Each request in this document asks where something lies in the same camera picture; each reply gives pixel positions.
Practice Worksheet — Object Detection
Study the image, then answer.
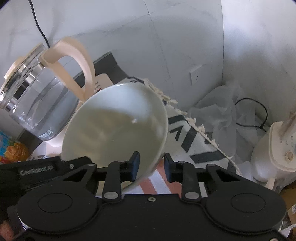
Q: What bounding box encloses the translucent white plastic bag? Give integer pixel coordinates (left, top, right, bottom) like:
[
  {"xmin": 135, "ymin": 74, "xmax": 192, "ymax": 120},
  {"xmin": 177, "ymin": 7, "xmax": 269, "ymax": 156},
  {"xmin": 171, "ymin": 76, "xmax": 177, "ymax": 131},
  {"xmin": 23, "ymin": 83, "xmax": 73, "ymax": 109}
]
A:
[{"xmin": 187, "ymin": 83, "xmax": 274, "ymax": 183}]

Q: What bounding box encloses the black power cable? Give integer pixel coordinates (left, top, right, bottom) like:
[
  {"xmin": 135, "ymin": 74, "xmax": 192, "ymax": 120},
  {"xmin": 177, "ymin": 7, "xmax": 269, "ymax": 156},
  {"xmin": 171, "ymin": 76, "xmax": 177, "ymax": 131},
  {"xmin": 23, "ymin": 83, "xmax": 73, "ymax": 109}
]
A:
[{"xmin": 28, "ymin": 0, "xmax": 52, "ymax": 48}]

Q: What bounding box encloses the white ceramic bowl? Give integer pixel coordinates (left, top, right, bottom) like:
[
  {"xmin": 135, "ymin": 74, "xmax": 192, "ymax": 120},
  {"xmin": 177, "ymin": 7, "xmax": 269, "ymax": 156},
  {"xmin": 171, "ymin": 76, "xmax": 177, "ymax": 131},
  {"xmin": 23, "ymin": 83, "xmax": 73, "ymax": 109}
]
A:
[{"xmin": 61, "ymin": 83, "xmax": 169, "ymax": 194}]

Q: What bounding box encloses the white wall outlet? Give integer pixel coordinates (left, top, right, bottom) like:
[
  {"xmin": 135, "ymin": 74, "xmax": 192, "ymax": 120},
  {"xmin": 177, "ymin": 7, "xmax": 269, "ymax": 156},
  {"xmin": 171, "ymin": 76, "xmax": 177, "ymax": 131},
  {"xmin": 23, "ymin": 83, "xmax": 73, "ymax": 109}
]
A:
[{"xmin": 189, "ymin": 65, "xmax": 205, "ymax": 85}]

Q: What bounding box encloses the brown cardboard box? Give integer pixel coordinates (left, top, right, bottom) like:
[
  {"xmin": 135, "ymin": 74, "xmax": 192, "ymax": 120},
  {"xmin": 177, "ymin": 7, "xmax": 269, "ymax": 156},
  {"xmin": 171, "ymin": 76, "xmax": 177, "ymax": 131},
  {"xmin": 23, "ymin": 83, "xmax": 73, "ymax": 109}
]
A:
[{"xmin": 275, "ymin": 185, "xmax": 296, "ymax": 237}]

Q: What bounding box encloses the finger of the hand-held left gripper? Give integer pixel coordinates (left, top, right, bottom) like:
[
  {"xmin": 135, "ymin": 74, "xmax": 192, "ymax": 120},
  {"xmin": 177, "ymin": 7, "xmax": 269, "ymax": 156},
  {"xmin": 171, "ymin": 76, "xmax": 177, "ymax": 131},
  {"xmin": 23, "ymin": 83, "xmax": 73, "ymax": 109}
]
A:
[{"xmin": 61, "ymin": 156, "xmax": 91, "ymax": 173}]

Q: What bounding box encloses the glass kettle with cream handle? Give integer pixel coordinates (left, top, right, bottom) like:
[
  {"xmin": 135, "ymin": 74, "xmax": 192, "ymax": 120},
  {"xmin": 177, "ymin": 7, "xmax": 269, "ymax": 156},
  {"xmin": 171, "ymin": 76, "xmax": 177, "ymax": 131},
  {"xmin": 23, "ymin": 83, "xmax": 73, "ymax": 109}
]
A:
[{"xmin": 0, "ymin": 37, "xmax": 96, "ymax": 142}]

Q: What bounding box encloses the person's left hand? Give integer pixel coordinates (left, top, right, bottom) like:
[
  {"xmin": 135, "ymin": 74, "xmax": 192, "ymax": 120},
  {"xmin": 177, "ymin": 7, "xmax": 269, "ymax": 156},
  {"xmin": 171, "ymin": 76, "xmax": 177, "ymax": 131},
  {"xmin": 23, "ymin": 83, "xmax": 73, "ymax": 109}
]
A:
[{"xmin": 0, "ymin": 221, "xmax": 14, "ymax": 241}]

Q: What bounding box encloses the cream white appliance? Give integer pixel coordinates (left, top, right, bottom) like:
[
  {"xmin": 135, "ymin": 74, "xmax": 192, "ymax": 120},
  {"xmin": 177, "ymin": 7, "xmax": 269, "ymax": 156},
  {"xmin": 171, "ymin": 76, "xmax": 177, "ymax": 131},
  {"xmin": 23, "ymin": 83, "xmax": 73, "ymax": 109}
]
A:
[{"xmin": 250, "ymin": 111, "xmax": 296, "ymax": 191}]

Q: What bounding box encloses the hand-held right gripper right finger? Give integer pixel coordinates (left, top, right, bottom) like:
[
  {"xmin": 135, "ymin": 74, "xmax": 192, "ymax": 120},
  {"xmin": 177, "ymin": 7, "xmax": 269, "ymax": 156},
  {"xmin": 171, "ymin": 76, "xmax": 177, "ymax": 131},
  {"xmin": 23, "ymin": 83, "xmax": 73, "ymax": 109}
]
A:
[{"xmin": 164, "ymin": 153, "xmax": 242, "ymax": 203}]

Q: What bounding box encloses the thin black cable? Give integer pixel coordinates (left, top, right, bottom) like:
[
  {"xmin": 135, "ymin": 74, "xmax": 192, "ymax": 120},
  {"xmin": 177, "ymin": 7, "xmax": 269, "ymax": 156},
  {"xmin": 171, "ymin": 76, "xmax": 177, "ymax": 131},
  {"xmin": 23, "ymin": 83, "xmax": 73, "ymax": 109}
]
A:
[{"xmin": 234, "ymin": 97, "xmax": 270, "ymax": 130}]

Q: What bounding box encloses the orange soda bottle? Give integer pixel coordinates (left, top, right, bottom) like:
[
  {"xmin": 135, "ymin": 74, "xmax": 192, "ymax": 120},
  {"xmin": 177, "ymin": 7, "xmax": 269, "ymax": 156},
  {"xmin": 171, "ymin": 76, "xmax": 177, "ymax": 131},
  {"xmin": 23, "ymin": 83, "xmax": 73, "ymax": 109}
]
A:
[{"xmin": 0, "ymin": 131, "xmax": 29, "ymax": 163}]

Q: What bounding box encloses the white patterned table mat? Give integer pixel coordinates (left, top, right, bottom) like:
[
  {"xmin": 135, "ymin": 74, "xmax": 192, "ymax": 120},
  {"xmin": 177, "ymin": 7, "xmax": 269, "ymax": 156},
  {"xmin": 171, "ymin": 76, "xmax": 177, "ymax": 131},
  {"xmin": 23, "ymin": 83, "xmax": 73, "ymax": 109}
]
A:
[{"xmin": 30, "ymin": 76, "xmax": 241, "ymax": 200}]

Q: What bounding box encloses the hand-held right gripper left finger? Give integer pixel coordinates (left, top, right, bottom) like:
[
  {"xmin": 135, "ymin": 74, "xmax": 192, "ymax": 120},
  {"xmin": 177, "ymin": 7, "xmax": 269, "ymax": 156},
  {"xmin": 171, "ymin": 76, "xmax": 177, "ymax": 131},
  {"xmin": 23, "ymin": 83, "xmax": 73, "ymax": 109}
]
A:
[{"xmin": 61, "ymin": 152, "xmax": 140, "ymax": 202}]

